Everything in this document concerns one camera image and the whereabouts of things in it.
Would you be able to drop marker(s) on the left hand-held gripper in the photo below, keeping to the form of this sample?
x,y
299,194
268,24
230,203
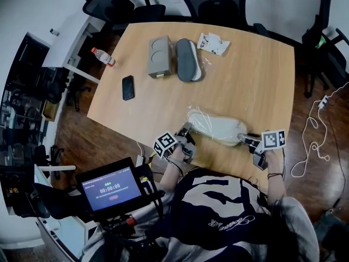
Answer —
x,y
165,143

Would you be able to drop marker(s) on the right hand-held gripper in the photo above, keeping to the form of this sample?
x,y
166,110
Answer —
x,y
272,139

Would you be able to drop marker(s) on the grey slipper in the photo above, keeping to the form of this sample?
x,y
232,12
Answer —
x,y
185,60

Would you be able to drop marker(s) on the person's left forearm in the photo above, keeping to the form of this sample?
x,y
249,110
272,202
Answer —
x,y
170,176

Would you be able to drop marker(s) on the person's right forearm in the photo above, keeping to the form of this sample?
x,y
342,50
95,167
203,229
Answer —
x,y
275,187

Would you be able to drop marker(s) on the person's left hand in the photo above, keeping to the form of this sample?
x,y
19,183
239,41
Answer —
x,y
177,155

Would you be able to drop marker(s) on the black wrist band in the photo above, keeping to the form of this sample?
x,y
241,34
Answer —
x,y
274,175
176,168

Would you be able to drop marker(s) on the black smartphone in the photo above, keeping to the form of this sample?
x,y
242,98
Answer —
x,y
128,87

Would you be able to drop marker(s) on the grey box with circles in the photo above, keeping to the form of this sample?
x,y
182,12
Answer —
x,y
160,56

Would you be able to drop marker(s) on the person's navy grey top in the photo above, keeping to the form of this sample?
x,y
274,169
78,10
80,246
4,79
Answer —
x,y
218,214

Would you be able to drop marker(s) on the white power strip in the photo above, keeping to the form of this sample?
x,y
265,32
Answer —
x,y
323,102

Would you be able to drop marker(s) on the black monitor with blue screen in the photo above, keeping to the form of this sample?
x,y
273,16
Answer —
x,y
109,190

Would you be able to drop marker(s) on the red-capped water bottle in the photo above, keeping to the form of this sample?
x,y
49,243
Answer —
x,y
103,56

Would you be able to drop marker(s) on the green cloth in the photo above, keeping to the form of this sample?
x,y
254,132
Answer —
x,y
321,42

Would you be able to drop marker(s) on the black mesh office chair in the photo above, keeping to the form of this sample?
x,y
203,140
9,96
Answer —
x,y
324,37
215,7
106,4

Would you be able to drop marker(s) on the dark equipment heap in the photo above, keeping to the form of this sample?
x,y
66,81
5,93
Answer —
x,y
332,228

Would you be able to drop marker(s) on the black swivel chair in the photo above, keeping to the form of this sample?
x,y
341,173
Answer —
x,y
60,86

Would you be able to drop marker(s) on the small wooden box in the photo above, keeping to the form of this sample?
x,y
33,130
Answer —
x,y
49,111

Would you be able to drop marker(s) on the black bag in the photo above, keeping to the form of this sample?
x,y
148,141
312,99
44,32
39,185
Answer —
x,y
57,201

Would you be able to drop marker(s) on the white side desk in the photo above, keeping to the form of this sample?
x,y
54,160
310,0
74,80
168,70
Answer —
x,y
65,236

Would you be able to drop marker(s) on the small dark-capped bottle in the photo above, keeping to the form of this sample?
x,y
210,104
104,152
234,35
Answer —
x,y
54,32

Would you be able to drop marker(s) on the black equipment shelf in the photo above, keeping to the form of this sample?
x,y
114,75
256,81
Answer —
x,y
24,70

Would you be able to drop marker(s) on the black device with orange display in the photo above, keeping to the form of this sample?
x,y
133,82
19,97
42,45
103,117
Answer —
x,y
13,190

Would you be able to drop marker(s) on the black monitor mount rig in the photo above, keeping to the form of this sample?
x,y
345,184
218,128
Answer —
x,y
152,192

